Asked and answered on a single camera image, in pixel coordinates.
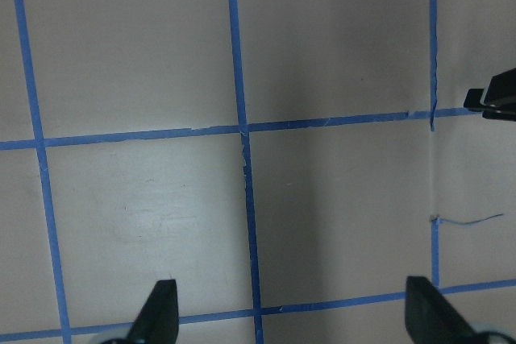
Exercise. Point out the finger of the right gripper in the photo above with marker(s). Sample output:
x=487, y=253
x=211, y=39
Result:
x=497, y=100

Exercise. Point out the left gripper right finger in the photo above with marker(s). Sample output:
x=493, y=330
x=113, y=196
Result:
x=430, y=318

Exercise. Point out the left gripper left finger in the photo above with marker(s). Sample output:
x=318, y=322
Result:
x=158, y=320

